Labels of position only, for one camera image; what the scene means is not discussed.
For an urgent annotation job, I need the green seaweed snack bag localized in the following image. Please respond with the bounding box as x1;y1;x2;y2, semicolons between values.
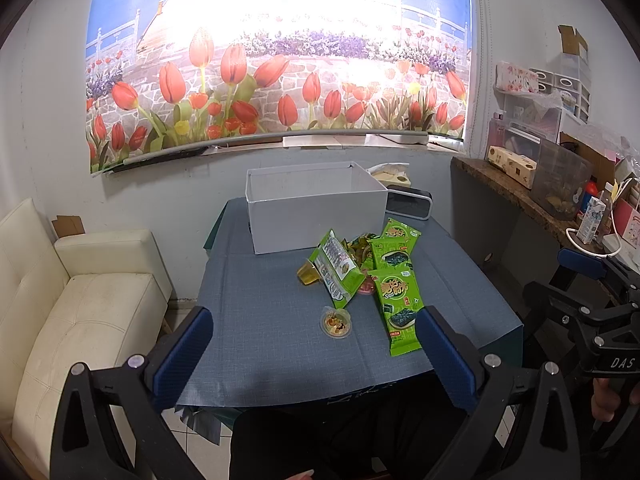
370;269;424;356
370;218;421;271

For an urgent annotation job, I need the small green snack packet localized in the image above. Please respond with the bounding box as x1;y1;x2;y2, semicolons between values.
342;233;378;273

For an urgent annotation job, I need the yellow jelly cup with lid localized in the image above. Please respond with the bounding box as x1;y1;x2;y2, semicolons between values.
320;307;352;339

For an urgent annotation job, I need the green cracker snack bag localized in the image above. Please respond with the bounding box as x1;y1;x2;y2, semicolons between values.
309;230;366;309

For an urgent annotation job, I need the person's right hand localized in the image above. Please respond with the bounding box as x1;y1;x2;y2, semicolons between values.
591;378;620;422

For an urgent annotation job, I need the white milk carton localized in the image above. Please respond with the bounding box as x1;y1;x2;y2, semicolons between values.
577;196;606;244

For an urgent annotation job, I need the wooden side shelf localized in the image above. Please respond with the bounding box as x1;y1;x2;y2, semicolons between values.
452;156;577;248

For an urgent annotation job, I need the clear plastic bin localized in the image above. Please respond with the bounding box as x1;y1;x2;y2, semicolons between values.
529;140;593;221

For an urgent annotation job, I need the beige patterned long box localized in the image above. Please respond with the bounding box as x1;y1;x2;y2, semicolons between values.
487;145;537;190

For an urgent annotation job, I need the cream leather sofa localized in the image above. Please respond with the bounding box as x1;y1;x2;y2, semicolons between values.
1;200;172;476

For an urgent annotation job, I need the black white-rimmed container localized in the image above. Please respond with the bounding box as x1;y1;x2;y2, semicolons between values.
386;184;433;221

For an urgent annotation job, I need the pink jelly cup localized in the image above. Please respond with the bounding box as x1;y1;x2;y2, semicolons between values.
358;270;375;295

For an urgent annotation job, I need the plastic drawer organizer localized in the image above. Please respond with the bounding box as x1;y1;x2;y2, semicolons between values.
487;52;592;162

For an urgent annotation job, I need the cardboard piece on sofa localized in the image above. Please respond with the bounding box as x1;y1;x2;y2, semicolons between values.
51;216;86;238

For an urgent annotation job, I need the white storage box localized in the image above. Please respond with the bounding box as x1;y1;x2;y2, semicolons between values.
245;162;387;255

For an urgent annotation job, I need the tulip landscape poster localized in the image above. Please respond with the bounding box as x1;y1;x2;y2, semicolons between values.
85;0;472;174

